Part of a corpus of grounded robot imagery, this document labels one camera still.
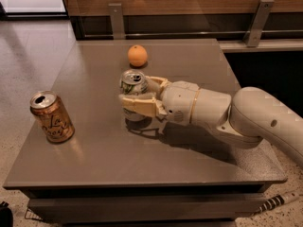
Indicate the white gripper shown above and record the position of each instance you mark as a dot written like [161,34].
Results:
[179,100]

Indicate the white green 7up can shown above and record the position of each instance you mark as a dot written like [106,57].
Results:
[133,82]

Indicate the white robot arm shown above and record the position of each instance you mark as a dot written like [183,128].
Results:
[241,120]

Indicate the orange LaCroix can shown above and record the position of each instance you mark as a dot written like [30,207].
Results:
[51,115]

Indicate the orange fruit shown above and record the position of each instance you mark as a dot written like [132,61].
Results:
[137,55]

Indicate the black object on floor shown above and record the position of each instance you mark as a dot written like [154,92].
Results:
[6,217]

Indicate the left metal wall bracket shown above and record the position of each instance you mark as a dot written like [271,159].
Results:
[117,20]

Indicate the metal wall bracket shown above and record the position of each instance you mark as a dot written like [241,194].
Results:
[117,20]
[253,34]

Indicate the horizontal metal rail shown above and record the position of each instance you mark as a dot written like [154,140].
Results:
[272,34]

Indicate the right metal wall bracket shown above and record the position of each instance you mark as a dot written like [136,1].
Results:
[253,34]

